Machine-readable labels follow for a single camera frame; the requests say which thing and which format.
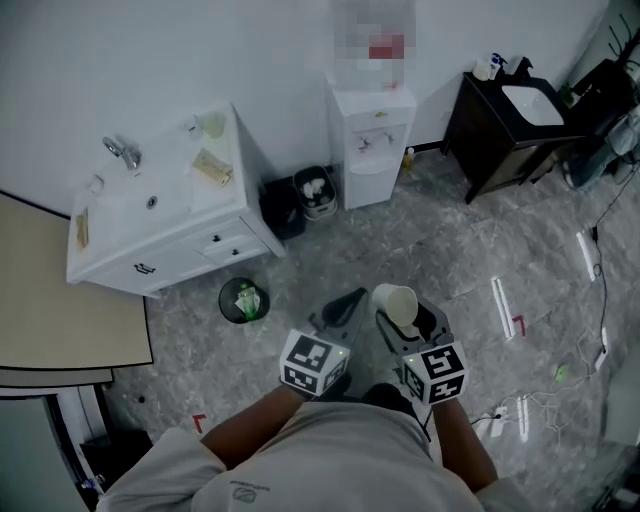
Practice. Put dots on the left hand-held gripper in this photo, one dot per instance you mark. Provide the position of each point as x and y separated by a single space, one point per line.
312 362

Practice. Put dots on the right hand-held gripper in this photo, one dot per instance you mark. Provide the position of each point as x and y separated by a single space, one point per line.
435 372

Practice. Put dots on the white paper cup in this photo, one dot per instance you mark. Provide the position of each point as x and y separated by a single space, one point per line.
397 305

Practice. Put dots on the white water dispenser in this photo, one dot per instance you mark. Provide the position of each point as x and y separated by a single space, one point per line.
371 150

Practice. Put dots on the person's right forearm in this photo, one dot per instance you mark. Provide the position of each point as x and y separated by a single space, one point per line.
462 445

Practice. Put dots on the person's left forearm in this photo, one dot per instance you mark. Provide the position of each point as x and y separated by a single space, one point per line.
250 430

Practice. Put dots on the water bottle with red label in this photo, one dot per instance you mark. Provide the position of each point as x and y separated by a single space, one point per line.
375 45

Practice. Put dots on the person's dark shoe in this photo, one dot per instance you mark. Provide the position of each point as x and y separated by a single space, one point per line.
387 397

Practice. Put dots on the round black mesh bin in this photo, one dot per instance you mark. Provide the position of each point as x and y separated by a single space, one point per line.
244 301

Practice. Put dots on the black rectangular trash bin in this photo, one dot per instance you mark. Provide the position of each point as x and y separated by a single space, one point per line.
282 210

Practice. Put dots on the white-lined trash bin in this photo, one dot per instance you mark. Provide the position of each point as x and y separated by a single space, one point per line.
316 192

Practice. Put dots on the white power strip with plug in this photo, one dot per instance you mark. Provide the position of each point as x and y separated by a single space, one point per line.
492 420

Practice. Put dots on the green paper scrap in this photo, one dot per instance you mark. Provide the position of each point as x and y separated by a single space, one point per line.
561 374

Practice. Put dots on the person's grey shirt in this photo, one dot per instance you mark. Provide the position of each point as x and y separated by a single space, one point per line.
325 465

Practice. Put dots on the yellow liquid bottle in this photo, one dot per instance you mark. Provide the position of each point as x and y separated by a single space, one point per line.
410 159

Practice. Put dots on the long white power strip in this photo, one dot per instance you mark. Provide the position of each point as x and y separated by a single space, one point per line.
586 252

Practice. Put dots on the small white power strip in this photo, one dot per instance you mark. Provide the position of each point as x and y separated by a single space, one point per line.
601 350

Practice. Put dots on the beige flat packet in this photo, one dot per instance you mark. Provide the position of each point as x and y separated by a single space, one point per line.
212 167

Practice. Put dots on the dark wooden vanity cabinet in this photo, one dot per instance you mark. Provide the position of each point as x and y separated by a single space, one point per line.
492 145

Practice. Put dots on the white vanity cabinet with sink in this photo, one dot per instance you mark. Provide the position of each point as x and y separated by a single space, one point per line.
165 220

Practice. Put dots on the white rectangular basin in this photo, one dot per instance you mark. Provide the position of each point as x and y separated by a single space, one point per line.
532 104

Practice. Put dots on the small white container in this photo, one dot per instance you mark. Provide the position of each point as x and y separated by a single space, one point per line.
483 70

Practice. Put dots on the blue-capped pump bottle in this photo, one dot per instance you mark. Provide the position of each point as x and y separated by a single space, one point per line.
497 65

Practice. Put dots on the chrome faucet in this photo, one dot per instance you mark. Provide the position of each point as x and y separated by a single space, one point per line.
124 150

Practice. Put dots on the beige narrow packet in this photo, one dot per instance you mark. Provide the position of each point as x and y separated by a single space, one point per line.
82 229

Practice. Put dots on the small clear container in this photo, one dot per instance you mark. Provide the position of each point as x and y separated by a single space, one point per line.
96 184

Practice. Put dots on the black faucet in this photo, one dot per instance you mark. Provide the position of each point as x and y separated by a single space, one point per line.
524 66

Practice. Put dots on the beige board panel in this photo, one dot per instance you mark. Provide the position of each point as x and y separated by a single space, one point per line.
65 295

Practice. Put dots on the black chair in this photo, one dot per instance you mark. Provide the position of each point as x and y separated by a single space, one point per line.
602 87

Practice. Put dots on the black coat rack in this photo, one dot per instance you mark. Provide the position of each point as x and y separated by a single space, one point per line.
624 35

